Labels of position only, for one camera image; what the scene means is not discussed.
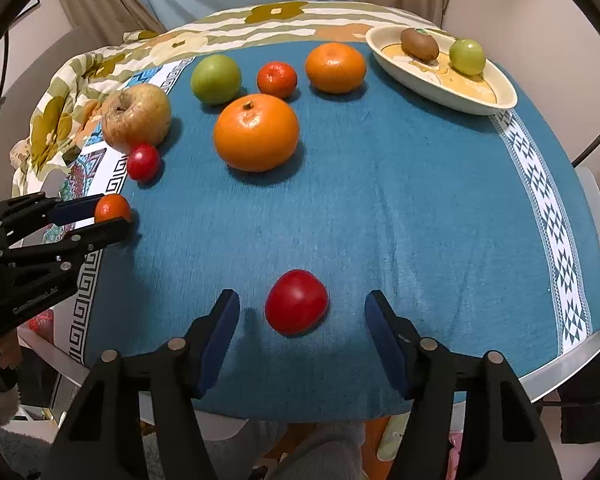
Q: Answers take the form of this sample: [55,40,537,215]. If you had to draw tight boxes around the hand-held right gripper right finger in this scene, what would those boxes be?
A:
[364,290,563,480]

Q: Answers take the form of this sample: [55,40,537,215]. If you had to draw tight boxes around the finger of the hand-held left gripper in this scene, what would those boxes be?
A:
[0,217,132,287]
[0,192,107,256]

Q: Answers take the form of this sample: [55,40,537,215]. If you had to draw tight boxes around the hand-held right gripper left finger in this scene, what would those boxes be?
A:
[40,288,241,480]

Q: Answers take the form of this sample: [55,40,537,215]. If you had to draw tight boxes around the small orange tangerine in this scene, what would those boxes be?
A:
[94,193,132,224]

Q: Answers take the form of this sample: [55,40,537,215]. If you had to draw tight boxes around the red cherry tomato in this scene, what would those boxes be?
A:
[126,143,161,182]

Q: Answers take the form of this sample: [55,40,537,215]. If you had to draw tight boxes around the large green apple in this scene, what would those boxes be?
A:
[190,54,243,106]

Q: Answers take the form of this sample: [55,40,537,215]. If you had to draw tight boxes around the small reddish tangerine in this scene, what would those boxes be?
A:
[256,61,298,99]

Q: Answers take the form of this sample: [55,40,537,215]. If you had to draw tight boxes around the cream oval dish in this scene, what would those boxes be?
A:
[365,25,518,116]

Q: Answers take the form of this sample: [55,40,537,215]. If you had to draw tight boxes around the medium orange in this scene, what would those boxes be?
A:
[305,42,368,94]

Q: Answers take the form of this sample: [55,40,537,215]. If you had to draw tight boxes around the pale green bag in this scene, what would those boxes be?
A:
[377,412,412,462]

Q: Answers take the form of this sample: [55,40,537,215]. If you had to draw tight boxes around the yellow-brown apple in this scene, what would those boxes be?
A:
[101,84,172,153]

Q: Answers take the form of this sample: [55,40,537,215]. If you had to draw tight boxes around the person's grey fleece legs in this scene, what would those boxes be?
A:
[200,419,367,480]

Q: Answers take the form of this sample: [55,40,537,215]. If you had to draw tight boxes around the blue patterned tablecloth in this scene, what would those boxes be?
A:
[40,40,600,421]

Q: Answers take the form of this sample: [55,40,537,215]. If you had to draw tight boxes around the large orange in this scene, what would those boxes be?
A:
[213,94,301,173]

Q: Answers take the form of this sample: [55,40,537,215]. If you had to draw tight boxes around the floral striped blanket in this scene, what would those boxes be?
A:
[10,0,456,198]

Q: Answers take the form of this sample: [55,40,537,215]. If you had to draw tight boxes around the small green apple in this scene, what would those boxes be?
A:
[449,38,487,77]

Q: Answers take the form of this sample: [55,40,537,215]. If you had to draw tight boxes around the brown kiwi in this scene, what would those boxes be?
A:
[400,27,440,62]

